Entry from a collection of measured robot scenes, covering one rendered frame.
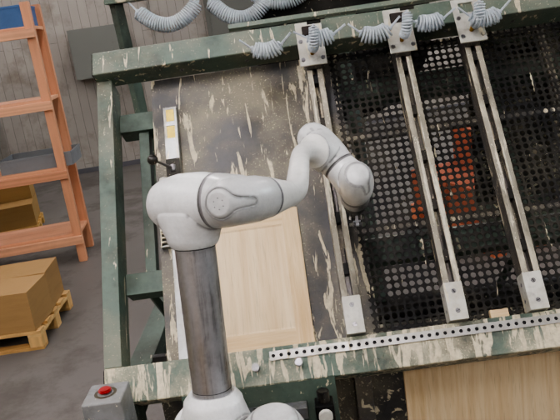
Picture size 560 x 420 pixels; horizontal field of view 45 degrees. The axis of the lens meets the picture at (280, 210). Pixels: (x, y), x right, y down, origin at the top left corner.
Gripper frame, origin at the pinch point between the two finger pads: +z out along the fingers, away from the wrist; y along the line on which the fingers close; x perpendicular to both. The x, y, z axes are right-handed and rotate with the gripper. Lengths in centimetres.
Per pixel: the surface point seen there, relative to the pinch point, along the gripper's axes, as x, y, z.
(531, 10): -78, 72, -1
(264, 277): 32.9, -13.6, 6.9
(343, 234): 4.0, -3.9, 1.3
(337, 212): 5.0, 4.8, 1.9
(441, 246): -27.5, -12.6, 1.3
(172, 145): 61, 41, 4
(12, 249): 293, 147, 371
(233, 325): 45, -29, 7
